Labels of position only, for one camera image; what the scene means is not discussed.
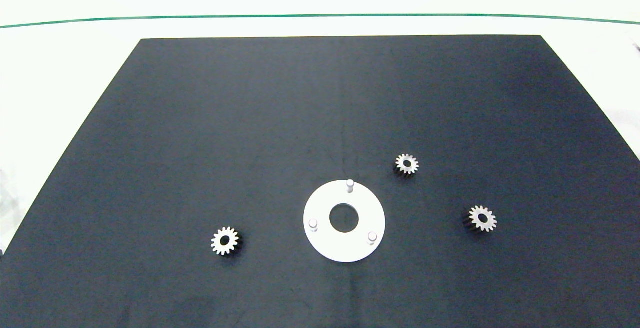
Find small steel planetary gear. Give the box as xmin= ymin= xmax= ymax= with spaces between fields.
xmin=394 ymin=153 xmax=420 ymax=177
xmin=463 ymin=205 xmax=498 ymax=233
xmin=210 ymin=226 xmax=244 ymax=257

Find round white plate with pins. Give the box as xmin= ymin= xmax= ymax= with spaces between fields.
xmin=303 ymin=179 xmax=386 ymax=263

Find dark mat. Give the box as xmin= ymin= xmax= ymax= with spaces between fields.
xmin=0 ymin=34 xmax=640 ymax=328

